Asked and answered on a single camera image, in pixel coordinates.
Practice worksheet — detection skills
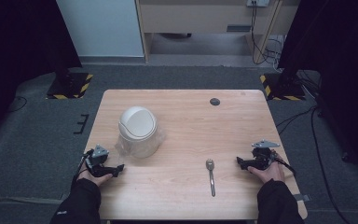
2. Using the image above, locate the person's left hand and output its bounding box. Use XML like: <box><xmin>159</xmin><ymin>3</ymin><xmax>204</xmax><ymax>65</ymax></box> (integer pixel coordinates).
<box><xmin>76</xmin><ymin>169</ymin><xmax>114</xmax><ymax>188</ymax></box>

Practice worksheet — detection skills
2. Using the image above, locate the person's right hand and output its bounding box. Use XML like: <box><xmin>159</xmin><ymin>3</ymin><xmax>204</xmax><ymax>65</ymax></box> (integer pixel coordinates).
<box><xmin>247</xmin><ymin>151</ymin><xmax>286</xmax><ymax>185</ymax></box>

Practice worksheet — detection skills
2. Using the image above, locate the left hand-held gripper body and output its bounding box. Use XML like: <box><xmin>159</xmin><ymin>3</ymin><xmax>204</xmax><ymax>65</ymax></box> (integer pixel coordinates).
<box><xmin>84</xmin><ymin>143</ymin><xmax>111</xmax><ymax>175</ymax></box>

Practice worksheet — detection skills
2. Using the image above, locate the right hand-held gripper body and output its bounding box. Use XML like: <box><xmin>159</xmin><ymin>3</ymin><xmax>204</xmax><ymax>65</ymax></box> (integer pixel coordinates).
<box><xmin>250</xmin><ymin>139</ymin><xmax>281</xmax><ymax>171</ymax></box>

